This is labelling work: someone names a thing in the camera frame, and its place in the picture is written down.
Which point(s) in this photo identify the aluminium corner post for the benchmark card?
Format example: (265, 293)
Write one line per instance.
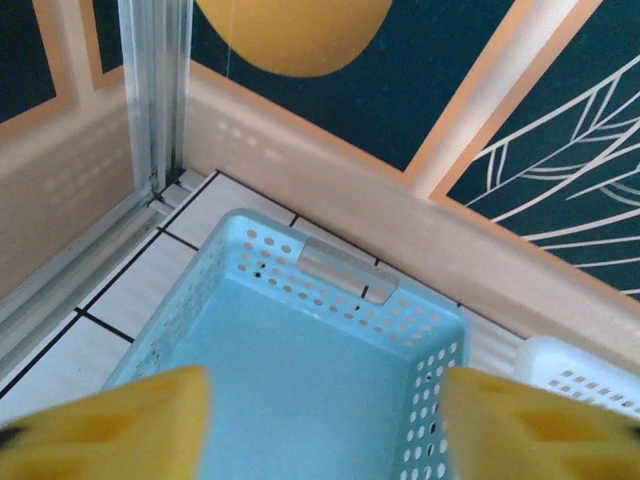
(155, 100)

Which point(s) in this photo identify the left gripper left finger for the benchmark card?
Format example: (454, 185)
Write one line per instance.
(100, 435)

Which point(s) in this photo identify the aluminium table side rail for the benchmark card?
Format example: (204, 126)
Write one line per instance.
(75, 280)

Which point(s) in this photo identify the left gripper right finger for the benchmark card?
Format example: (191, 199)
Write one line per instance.
(540, 440)

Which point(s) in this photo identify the white plastic basket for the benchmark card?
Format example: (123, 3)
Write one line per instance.
(550, 360)

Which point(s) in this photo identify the light blue plastic basket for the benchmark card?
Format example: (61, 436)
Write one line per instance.
(300, 375)

